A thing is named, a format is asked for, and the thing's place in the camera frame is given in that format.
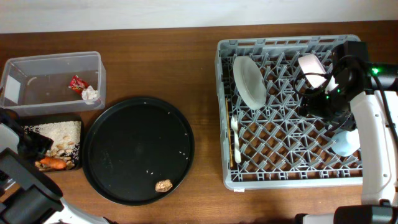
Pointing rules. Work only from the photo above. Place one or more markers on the white tissue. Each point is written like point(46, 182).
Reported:
point(89, 93)

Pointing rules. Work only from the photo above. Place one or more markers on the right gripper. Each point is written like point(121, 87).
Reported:
point(310, 103)

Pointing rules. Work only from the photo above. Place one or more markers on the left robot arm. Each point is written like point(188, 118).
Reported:
point(38, 198)

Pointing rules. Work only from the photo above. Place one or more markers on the pink bowl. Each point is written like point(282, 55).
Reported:
point(311, 65)

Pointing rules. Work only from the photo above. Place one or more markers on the grey plate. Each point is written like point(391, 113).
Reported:
point(249, 82)

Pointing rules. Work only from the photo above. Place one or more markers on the red snack wrapper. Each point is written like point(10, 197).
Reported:
point(78, 85)

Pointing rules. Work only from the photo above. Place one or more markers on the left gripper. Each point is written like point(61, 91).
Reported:
point(44, 143)

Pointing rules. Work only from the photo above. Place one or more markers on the light blue cup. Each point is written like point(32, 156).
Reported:
point(346, 143)

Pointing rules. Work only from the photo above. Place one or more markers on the grey plastic dishwasher rack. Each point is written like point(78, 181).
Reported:
point(279, 149)

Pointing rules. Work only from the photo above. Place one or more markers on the black rectangular waste bin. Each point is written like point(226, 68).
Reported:
point(52, 119)

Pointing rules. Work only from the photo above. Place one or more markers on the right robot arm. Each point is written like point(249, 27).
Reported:
point(358, 95)

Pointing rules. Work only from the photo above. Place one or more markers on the clear plastic waste bin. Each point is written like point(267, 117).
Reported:
point(39, 85)

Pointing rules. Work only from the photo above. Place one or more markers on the white plastic fork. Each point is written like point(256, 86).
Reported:
point(234, 127)

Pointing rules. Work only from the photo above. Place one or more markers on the brown food scrap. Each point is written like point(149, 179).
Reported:
point(163, 185)

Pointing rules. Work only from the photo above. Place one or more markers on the rice and peanut scraps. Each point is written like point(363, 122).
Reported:
point(66, 136)

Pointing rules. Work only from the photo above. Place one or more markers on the wooden chopstick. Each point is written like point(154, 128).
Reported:
point(229, 134)

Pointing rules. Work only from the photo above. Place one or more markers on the orange carrot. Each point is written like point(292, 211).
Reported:
point(54, 163)

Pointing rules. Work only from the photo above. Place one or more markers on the round black serving tray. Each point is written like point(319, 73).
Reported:
point(133, 145)

